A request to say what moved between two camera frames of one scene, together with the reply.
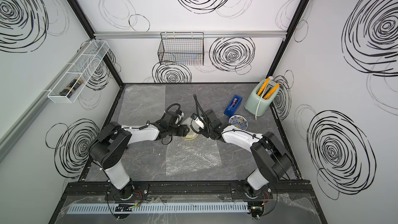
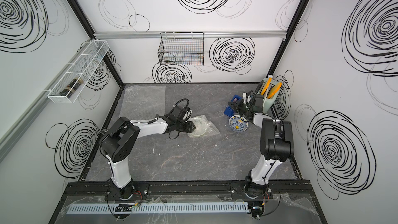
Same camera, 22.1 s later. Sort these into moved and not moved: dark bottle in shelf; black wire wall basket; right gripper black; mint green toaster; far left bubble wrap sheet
Moved: right gripper black
Not moved: far left bubble wrap sheet; black wire wall basket; dark bottle in shelf; mint green toaster
